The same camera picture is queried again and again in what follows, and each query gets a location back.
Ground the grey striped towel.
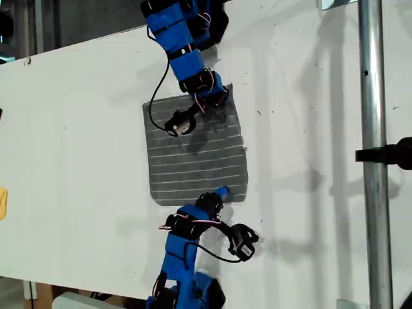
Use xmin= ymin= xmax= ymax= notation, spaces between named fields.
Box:
xmin=142 ymin=82 xmax=249 ymax=208

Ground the white box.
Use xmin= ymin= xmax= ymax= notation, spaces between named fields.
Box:
xmin=51 ymin=291 xmax=125 ymax=309

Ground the black clamp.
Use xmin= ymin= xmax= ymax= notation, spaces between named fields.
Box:
xmin=355 ymin=136 xmax=412 ymax=170

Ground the wooden table leg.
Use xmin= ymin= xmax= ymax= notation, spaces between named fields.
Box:
xmin=32 ymin=281 xmax=54 ymax=309

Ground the yellow object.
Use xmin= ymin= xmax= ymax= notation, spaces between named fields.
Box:
xmin=0 ymin=188 xmax=9 ymax=221

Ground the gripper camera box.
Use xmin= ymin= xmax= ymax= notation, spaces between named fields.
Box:
xmin=164 ymin=102 xmax=198 ymax=138
xmin=218 ymin=223 xmax=260 ymax=263

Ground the camera black cable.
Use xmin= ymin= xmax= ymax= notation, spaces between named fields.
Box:
xmin=184 ymin=242 xmax=246 ymax=265
xmin=146 ymin=25 xmax=172 ymax=131

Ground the steel post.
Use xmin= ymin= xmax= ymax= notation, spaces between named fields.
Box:
xmin=357 ymin=0 xmax=394 ymax=309

